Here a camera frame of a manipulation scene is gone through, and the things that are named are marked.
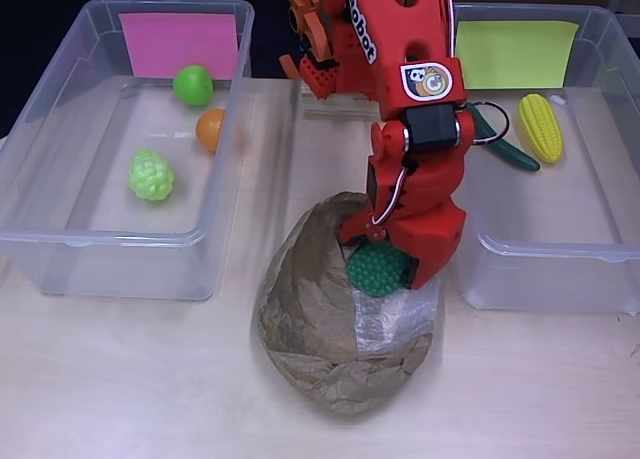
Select dark green bumpy toy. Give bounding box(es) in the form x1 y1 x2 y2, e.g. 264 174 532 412
345 243 406 298

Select dark green toy cucumber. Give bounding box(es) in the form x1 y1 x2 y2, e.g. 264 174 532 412
469 103 542 173

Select yellow toy corn cob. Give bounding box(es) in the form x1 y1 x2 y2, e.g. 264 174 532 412
518 93 566 164

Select toy orange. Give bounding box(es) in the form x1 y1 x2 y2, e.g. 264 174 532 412
194 107 227 154

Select light green toy grapes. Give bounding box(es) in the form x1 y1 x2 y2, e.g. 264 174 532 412
128 147 177 203

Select green toy apple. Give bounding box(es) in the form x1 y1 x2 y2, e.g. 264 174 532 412
172 64 215 108

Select clear plastic bin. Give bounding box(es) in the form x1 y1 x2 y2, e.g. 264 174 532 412
0 0 256 301
436 1 640 314

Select crumpled brown paper bag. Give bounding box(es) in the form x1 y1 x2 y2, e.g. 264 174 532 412
255 191 442 420

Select wooden base block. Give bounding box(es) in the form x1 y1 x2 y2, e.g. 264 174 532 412
301 76 384 124

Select yellow sticky note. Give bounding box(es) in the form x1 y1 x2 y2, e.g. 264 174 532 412
455 19 581 90

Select plastic table clamp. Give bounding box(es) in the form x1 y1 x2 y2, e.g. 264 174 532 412
278 0 341 100

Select pink sticky note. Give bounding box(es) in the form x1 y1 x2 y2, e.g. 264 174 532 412
118 12 240 81

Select white gripper servo cable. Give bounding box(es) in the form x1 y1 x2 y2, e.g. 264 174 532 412
372 164 416 226

